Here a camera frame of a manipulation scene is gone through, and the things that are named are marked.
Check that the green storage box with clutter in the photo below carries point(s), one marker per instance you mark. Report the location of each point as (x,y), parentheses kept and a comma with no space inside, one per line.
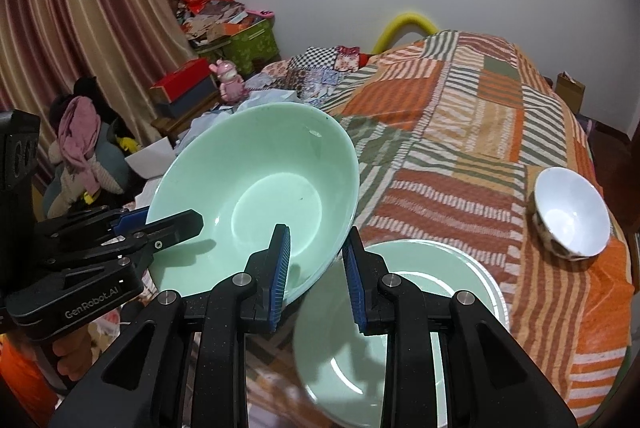
(220,21)

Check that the teal plush toy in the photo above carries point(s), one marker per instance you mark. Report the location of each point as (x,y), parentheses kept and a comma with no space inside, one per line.
(112,168)

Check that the wooden side table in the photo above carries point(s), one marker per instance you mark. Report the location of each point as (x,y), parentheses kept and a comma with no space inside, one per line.
(175,126)

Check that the green patterned box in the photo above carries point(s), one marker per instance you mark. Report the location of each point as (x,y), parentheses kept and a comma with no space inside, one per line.
(250,46)

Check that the white plate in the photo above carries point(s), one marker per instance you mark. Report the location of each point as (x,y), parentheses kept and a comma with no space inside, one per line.
(501,303)

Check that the black plush toy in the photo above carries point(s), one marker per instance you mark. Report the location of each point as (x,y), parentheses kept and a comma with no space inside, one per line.
(82,91)

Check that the orange striped patchwork blanket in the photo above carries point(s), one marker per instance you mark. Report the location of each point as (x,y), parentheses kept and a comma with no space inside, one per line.
(450,133)

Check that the grey box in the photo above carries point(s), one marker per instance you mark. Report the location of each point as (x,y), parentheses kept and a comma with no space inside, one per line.
(195,101)

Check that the white bowl with patterned outside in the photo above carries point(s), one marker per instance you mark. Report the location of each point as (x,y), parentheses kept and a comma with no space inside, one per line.
(570,208)

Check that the person's left hand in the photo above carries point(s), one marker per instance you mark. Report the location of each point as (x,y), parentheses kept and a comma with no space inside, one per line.
(70,353)

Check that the green bowl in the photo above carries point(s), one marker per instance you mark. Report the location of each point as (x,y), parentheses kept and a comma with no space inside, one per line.
(260,188)

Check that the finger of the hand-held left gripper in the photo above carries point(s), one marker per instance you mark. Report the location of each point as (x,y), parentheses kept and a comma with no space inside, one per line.
(127,220)
(170,230)

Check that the red box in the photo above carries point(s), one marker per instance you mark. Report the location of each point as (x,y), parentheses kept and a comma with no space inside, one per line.
(182,76)

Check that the green plate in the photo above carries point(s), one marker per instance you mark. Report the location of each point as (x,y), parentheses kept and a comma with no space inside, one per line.
(425,268)

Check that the striped curtain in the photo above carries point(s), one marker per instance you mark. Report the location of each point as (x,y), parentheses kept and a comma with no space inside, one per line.
(75,8)

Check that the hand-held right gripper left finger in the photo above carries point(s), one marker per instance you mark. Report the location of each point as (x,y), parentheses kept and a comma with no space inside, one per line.
(277,278)

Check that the pink cloth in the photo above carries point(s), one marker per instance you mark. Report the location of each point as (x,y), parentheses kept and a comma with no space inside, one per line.
(80,133)

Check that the brown paper bag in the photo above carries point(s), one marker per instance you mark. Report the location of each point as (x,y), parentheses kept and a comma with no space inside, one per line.
(570,93)

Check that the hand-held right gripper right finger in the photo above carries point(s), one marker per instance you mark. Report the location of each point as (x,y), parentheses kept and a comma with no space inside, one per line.
(357,288)

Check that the pink toy figure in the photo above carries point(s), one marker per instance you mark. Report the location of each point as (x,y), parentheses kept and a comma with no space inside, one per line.
(230,83)

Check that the yellow foam tube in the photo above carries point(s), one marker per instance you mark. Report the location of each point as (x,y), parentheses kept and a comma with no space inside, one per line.
(400,21)

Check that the checkered patterned quilt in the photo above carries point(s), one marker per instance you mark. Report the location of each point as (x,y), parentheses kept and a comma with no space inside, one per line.
(320,73)

